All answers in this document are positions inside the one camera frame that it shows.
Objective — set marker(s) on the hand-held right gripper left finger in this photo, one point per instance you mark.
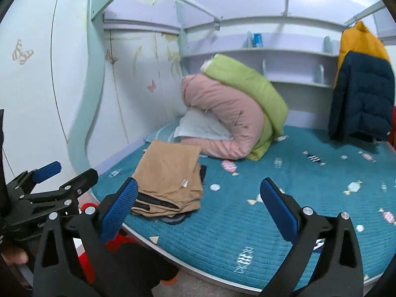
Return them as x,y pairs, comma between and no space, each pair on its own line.
120,207

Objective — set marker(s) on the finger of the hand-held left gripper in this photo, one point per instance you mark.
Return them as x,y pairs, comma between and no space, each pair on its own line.
77,182
46,171

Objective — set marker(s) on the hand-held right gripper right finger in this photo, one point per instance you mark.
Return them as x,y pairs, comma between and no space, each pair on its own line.
278,207

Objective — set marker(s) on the tan quilted jacket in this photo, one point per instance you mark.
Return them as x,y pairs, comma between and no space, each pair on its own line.
167,173

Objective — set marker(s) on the person's left hand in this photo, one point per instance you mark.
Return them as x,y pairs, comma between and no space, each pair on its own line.
14,257

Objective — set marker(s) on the teal candy-print bed mat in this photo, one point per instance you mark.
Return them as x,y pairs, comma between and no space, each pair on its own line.
247,222

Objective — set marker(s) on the person's black trouser leg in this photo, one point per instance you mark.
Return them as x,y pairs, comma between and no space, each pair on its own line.
139,269

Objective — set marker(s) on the red plastic stool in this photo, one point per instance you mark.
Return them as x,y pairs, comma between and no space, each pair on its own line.
85,263

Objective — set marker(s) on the light blue striped pillow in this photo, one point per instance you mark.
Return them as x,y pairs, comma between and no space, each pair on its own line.
157,134

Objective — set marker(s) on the orange slipper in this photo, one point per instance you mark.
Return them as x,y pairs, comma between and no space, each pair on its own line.
169,281

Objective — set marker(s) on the white pillow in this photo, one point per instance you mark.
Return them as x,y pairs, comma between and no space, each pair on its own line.
201,126

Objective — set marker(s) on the pink quilt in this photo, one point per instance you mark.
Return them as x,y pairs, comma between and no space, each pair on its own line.
216,105

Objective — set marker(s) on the green quilt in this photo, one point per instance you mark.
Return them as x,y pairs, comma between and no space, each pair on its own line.
250,83

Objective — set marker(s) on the navy and yellow puffer jacket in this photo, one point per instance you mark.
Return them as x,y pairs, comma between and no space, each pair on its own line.
359,99

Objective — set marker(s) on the small blue box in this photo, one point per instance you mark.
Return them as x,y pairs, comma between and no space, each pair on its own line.
258,40

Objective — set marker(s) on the small hanging tag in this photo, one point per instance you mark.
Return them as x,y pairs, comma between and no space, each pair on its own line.
217,25

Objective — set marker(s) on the lilac wall shelf unit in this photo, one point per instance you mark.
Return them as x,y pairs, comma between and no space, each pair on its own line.
294,74

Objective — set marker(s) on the mint green bunk bed frame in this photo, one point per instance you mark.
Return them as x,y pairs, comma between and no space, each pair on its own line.
94,3

